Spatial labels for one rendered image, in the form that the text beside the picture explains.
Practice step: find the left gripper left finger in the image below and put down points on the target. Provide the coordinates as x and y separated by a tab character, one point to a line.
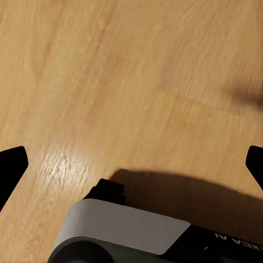
13	164

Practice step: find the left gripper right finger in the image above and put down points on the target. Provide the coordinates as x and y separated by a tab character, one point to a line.
254	162

